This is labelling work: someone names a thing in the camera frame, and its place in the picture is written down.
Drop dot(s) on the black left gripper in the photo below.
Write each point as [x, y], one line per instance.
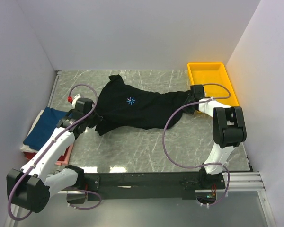
[96, 119]

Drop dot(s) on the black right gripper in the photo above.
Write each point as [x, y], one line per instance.
[191, 111]

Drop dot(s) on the black t shirt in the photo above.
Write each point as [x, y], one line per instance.
[121, 105]

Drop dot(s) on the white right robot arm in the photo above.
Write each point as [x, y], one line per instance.
[228, 132]

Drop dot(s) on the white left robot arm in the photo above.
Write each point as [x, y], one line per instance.
[31, 187]

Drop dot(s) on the yellow plastic bin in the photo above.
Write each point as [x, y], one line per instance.
[217, 81]

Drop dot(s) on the folded blue t shirt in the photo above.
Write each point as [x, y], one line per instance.
[43, 127]

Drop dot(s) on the folded red t shirt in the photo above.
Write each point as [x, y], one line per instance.
[28, 152]

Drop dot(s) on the black base crossbar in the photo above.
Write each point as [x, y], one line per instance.
[112, 186]

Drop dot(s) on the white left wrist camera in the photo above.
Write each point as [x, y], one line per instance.
[73, 100]

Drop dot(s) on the aluminium rail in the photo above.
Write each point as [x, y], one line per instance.
[245, 182]

